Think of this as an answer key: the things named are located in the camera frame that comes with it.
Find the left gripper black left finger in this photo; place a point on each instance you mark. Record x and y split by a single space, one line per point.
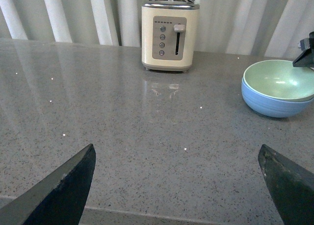
58 199

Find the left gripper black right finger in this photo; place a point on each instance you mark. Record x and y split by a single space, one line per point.
290 185

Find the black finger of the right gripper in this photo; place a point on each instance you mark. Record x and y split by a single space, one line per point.
306 59

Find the light green bowl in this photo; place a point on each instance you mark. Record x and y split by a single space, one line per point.
279 79

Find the light blue bowl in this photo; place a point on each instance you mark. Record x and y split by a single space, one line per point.
269 106

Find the cream toaster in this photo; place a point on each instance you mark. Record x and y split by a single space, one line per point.
169 30

